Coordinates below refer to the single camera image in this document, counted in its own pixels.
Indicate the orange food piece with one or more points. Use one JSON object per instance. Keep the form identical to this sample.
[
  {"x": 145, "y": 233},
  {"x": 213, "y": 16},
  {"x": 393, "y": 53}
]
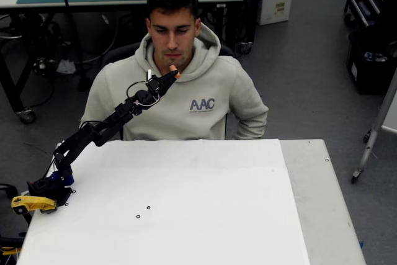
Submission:
[{"x": 174, "y": 70}]

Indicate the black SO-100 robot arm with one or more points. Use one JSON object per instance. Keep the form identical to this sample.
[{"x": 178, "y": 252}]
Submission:
[{"x": 80, "y": 137}]

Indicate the man in beige hoodie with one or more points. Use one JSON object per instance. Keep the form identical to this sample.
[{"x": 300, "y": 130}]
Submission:
[{"x": 192, "y": 116}]

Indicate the white bag on floor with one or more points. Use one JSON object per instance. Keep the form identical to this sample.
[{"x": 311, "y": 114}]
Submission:
[{"x": 65, "y": 67}]

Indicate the large white paper sheet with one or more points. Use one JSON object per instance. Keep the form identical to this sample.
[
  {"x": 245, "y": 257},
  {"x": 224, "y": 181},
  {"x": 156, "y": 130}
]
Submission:
[{"x": 201, "y": 200}]

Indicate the black slanted pole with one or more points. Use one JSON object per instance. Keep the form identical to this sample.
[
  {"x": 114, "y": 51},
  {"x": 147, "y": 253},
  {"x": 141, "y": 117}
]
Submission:
[{"x": 66, "y": 1}]

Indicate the black caster wheel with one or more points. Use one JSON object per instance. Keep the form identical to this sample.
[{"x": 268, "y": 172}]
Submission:
[{"x": 27, "y": 116}]

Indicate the yellow table clamp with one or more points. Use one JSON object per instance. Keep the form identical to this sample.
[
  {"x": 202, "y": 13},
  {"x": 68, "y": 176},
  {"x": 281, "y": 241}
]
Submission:
[{"x": 32, "y": 204}]

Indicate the black storage bin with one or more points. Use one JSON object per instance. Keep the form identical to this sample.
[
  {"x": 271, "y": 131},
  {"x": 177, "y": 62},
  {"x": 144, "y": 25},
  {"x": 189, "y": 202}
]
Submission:
[{"x": 366, "y": 75}]

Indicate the grey wheeled stand leg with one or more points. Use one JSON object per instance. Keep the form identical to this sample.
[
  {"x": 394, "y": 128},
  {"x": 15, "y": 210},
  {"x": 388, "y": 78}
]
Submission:
[{"x": 372, "y": 141}]

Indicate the yellow black clamp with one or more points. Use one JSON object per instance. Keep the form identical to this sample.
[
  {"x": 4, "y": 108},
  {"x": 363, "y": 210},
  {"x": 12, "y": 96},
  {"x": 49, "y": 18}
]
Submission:
[{"x": 10, "y": 246}]

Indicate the small white camera board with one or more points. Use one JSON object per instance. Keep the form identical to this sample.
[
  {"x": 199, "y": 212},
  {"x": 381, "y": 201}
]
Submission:
[{"x": 149, "y": 74}]

